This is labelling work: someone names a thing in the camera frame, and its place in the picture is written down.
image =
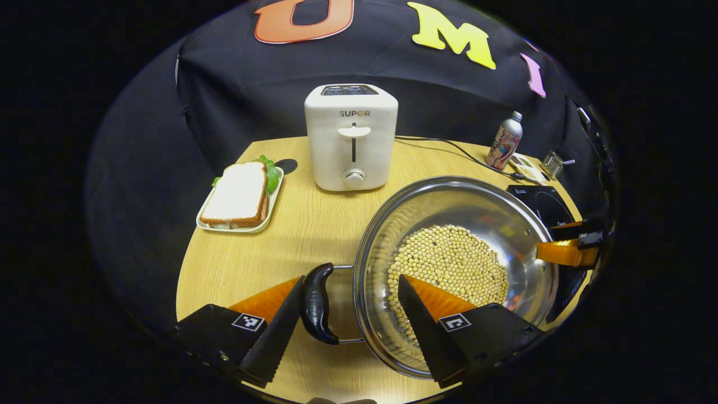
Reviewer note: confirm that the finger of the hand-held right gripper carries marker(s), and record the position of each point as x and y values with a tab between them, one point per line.
564	252
572	230

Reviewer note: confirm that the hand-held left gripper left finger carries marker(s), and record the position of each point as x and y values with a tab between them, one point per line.
277	342

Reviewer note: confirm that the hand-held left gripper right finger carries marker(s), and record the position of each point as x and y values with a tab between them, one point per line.
423	342

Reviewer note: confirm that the black induction cooktop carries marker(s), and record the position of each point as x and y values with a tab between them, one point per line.
552	207

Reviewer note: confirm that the white divided bean dish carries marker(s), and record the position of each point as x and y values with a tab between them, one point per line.
526	167

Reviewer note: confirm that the pile of soybeans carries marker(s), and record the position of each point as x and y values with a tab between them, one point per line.
449	258

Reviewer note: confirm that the silver drink bottle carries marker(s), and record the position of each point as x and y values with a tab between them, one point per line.
505	143

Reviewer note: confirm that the white rectangular plate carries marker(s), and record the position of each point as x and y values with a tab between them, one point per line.
269	216

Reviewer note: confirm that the sandwich with lettuce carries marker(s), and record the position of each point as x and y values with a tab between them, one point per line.
238	193

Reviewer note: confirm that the black desk grommet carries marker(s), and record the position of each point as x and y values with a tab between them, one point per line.
287	166

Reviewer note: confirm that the white toaster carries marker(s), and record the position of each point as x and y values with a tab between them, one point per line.
336	151

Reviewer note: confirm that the black backdrop cloth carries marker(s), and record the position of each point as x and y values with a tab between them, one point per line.
252	95

